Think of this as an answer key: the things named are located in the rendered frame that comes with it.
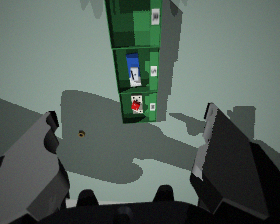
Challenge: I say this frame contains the brass hex nut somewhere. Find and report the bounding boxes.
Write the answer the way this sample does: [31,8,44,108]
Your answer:
[78,131,85,137]

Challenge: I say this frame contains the red die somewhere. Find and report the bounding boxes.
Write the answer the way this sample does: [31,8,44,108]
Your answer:
[131,101,140,110]

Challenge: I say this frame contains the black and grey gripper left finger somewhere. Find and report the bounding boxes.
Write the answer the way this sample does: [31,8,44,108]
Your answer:
[0,111,70,224]

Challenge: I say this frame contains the green rack of three bins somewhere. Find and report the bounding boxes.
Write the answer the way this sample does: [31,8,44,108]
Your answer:
[104,0,163,124]

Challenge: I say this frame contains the white domino with black pips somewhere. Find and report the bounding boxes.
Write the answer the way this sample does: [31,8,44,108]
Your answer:
[131,94,143,114]

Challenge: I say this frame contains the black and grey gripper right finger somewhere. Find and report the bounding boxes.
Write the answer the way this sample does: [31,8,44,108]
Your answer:
[190,103,280,224]

